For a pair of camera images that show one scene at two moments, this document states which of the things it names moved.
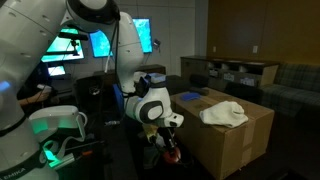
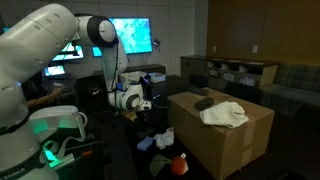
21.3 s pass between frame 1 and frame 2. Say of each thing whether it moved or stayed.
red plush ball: moved
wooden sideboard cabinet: stayed
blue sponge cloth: moved
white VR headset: stayed
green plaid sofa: stayed
